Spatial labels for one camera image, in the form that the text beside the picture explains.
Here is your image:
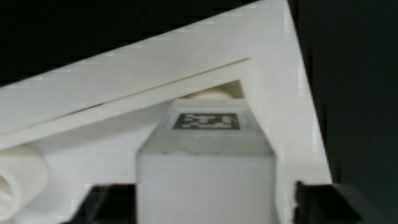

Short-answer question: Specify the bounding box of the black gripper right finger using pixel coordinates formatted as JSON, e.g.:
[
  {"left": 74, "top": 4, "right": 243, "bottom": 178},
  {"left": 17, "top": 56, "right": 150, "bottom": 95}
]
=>
[{"left": 293, "top": 182, "right": 380, "bottom": 224}]

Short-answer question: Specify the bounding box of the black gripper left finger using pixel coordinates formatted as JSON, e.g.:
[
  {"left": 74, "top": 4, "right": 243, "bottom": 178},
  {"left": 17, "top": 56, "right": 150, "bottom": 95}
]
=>
[{"left": 60, "top": 184, "right": 136, "bottom": 224}]

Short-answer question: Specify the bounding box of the white table leg with tag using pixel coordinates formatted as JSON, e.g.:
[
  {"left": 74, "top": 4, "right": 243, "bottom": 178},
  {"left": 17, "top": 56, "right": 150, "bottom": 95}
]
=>
[{"left": 136, "top": 99, "right": 278, "bottom": 224}]

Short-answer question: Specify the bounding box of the white square tabletop part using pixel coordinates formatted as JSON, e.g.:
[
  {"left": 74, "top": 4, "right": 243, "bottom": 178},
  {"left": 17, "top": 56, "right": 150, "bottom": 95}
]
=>
[{"left": 0, "top": 0, "right": 330, "bottom": 224}]

